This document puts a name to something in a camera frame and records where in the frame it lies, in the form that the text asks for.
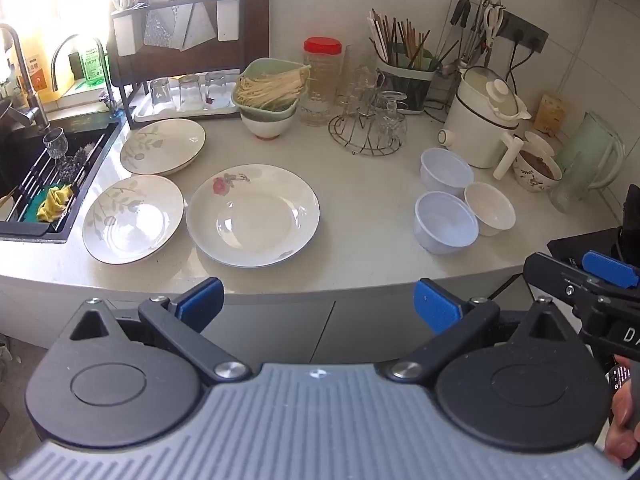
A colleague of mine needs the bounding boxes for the yellow box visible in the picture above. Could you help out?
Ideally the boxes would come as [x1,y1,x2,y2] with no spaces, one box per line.
[532,92,570,136]

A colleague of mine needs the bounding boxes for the black kitchen sink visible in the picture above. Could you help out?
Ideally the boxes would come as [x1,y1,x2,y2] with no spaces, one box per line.
[0,110,127,244]

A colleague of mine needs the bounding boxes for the wire glass rack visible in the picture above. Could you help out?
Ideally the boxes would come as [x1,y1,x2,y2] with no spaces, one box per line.
[327,110,407,157]

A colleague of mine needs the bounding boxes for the yellow cloth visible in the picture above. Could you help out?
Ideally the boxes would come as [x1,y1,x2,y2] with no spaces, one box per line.
[36,185,76,223]

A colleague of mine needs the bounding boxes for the person's right hand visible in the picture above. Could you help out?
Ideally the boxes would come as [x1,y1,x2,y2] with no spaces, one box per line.
[606,355,640,467]

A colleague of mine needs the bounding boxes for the white electric pot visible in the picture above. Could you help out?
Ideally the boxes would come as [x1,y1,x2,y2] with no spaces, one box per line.
[438,66,532,181]

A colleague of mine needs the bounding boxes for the white bowl with red base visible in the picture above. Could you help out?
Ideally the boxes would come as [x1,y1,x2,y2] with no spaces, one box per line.
[240,105,297,141]

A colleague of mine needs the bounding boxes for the white drain tray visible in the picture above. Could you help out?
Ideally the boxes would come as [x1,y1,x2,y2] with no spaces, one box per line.
[132,77,242,122]

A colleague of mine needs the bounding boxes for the glass jar with red lid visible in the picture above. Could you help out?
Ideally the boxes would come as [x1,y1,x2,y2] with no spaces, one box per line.
[299,36,346,128]

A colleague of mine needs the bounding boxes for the slim chrome faucet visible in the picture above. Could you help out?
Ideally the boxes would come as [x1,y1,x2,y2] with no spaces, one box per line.
[50,34,122,115]

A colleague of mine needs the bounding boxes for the pale dry noodles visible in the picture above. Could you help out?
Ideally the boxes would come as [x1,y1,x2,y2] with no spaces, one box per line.
[235,69,311,111]

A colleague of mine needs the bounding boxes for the translucent plastic bowl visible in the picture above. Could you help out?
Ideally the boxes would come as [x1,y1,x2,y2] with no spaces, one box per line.
[420,147,475,198]
[413,191,480,255]

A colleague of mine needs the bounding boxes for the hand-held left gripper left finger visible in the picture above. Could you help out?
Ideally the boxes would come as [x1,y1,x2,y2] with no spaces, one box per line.
[67,277,253,387]

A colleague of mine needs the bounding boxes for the clear glass goblet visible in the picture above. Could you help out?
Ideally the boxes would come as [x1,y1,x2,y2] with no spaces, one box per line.
[372,110,408,147]

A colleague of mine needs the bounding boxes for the pink flower pattern plate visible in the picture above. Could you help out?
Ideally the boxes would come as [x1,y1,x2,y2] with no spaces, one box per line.
[186,164,321,268]

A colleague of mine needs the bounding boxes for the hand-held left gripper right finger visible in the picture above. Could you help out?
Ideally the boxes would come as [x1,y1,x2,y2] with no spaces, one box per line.
[377,278,574,386]

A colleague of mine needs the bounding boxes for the clear drinking glass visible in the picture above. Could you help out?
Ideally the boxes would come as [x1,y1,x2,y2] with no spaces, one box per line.
[350,67,383,111]

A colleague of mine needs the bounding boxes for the grey base cabinet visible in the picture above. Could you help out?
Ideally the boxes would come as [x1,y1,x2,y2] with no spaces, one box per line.
[197,290,431,363]

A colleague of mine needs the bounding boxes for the clear tumbler glass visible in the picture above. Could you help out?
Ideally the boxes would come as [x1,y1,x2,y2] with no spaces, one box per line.
[177,75,202,110]
[204,72,228,106]
[149,78,173,107]

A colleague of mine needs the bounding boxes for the sink drain rack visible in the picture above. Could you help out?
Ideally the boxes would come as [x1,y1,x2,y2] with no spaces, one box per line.
[14,130,108,226]

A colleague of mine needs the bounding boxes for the green chopstick holder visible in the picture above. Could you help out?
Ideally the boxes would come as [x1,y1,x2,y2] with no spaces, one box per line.
[375,47,441,116]

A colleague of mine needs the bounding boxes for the black power strip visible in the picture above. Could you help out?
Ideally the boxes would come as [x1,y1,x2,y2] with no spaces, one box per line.
[500,10,549,54]

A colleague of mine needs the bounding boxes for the green colander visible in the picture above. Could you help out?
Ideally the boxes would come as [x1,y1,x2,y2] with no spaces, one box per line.
[231,57,312,117]

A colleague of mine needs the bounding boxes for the bundle of chopsticks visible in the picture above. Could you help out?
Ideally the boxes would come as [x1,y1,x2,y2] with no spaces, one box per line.
[367,7,432,70]

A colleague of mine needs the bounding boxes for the white cutlery cup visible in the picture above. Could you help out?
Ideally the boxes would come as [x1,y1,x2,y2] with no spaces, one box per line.
[216,0,242,42]
[111,7,145,57]

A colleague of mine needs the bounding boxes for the wine glass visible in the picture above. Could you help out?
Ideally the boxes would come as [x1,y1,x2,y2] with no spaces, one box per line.
[42,127,69,171]

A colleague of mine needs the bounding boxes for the dark dish rack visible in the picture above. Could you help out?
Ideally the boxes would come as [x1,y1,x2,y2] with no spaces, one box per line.
[107,0,272,128]

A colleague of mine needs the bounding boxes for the hanging kitchen scissors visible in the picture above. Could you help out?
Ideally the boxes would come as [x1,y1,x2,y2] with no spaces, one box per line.
[482,2,506,42]

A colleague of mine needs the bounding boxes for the small white ceramic bowl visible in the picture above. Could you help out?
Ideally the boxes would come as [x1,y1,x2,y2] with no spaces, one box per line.
[464,182,517,237]

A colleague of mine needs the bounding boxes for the yellow bottle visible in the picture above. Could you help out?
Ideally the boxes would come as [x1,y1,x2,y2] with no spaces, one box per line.
[22,45,57,106]

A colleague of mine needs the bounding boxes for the green bottle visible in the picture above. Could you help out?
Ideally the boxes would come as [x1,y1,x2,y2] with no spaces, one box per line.
[80,35,109,86]

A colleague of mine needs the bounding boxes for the leaf pattern plate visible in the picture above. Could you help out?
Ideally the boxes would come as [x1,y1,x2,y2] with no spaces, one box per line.
[119,118,207,176]
[82,175,186,265]

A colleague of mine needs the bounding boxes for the purple stem glass goblet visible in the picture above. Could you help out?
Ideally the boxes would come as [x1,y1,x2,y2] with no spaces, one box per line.
[377,91,411,126]

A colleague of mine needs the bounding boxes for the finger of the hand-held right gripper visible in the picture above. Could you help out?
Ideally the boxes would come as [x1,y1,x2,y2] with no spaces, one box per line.
[582,251,640,290]
[523,251,640,319]

